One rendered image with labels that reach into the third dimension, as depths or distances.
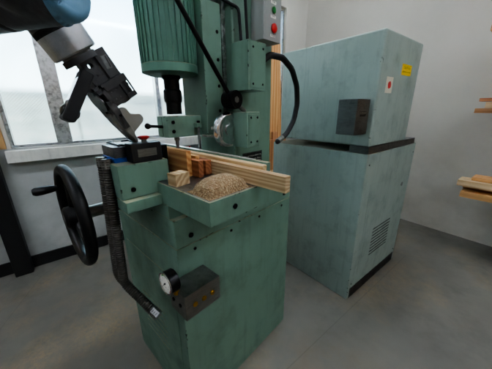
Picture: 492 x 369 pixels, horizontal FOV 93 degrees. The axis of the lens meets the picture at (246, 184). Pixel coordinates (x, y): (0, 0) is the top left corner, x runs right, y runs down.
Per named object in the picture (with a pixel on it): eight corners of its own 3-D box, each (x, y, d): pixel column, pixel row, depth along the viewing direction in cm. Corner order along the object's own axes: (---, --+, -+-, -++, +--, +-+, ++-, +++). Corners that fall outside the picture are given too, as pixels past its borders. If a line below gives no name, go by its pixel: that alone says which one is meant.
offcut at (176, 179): (189, 183, 63) (189, 171, 62) (176, 187, 60) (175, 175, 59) (181, 181, 65) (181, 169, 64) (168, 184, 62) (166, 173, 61)
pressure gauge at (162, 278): (160, 293, 64) (157, 269, 62) (173, 286, 67) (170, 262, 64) (173, 306, 60) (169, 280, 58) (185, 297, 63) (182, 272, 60)
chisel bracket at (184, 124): (159, 140, 83) (156, 116, 80) (192, 137, 92) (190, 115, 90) (170, 143, 78) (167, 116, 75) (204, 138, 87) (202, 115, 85)
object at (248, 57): (231, 91, 83) (230, 42, 79) (249, 92, 89) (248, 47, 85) (249, 89, 78) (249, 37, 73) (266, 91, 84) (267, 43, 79)
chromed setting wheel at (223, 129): (211, 148, 82) (210, 111, 78) (237, 145, 91) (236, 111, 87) (217, 149, 80) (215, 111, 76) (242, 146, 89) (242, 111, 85)
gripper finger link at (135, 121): (156, 132, 62) (133, 99, 57) (138, 146, 60) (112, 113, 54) (150, 131, 64) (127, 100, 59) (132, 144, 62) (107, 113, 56)
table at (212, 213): (83, 183, 84) (80, 167, 83) (162, 168, 106) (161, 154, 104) (172, 247, 45) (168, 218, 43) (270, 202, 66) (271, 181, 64)
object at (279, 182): (159, 159, 94) (158, 149, 93) (164, 158, 95) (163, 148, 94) (285, 193, 55) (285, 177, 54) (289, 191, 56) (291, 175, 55)
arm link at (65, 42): (41, 36, 42) (33, 45, 48) (64, 64, 45) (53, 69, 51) (85, 17, 46) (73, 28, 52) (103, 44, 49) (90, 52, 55)
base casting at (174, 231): (118, 208, 95) (113, 187, 93) (224, 178, 135) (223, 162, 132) (177, 251, 66) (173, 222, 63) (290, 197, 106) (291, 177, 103)
